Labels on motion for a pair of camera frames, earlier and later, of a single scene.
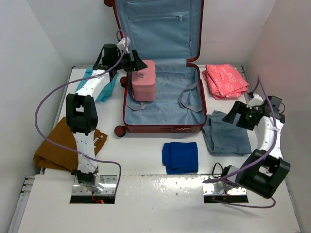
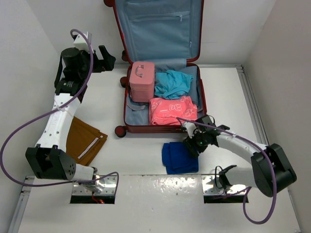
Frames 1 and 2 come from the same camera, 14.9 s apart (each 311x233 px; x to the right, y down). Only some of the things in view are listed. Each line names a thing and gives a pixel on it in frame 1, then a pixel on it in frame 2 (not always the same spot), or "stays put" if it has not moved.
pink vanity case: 143,82 stays put
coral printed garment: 223,80 -> 165,111
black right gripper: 242,109 -> 189,142
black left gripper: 137,64 -> 104,64
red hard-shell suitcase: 171,33 stays put
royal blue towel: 180,157 stays put
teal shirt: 105,94 -> 172,84
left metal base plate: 107,183 stays put
